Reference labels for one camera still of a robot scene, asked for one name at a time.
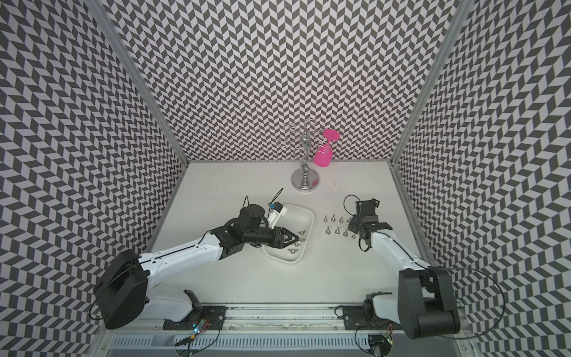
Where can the aluminium front rail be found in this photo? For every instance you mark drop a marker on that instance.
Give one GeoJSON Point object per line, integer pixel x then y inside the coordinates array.
{"type": "Point", "coordinates": [245, 318]}

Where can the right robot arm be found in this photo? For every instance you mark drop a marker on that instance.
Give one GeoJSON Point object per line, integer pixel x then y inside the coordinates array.
{"type": "Point", "coordinates": [423, 302]}

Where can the aluminium corner post left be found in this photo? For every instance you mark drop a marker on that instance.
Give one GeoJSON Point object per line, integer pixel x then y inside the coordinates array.
{"type": "Point", "coordinates": [107, 28]}

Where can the aluminium corner post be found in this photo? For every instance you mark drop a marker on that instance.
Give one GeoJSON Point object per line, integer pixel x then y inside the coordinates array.
{"type": "Point", "coordinates": [107, 28]}
{"type": "Point", "coordinates": [441, 58]}

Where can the chrome glass holder stand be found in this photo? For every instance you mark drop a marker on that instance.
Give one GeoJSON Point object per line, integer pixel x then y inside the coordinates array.
{"type": "Point", "coordinates": [305, 179]}

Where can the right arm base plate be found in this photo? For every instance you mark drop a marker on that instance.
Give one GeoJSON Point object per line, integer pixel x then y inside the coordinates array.
{"type": "Point", "coordinates": [354, 317]}

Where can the white storage box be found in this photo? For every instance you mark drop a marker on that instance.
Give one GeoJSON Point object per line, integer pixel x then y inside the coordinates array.
{"type": "Point", "coordinates": [295, 219]}

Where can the aluminium corner post right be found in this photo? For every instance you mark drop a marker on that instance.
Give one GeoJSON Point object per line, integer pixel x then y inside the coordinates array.
{"type": "Point", "coordinates": [441, 58]}

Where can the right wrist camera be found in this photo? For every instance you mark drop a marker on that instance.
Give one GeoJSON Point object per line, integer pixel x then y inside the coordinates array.
{"type": "Point", "coordinates": [366, 208]}

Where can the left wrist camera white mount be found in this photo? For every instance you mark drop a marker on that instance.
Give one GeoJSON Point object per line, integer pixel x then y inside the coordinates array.
{"type": "Point", "coordinates": [276, 210]}

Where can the pink wine glass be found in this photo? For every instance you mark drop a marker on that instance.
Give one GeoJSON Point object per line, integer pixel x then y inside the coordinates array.
{"type": "Point", "coordinates": [323, 156]}

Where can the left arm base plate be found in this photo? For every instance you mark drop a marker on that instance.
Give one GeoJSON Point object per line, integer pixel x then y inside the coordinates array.
{"type": "Point", "coordinates": [214, 315]}

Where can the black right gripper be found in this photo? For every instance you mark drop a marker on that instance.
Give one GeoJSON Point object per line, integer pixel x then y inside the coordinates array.
{"type": "Point", "coordinates": [352, 225]}

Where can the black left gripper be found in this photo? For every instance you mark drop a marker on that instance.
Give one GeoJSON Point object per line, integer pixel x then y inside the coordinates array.
{"type": "Point", "coordinates": [281, 242]}

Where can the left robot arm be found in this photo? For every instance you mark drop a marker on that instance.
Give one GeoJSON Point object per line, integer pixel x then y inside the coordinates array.
{"type": "Point", "coordinates": [126, 289]}

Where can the clear wine glass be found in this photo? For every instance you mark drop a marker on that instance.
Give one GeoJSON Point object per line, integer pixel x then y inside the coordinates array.
{"type": "Point", "coordinates": [288, 135]}

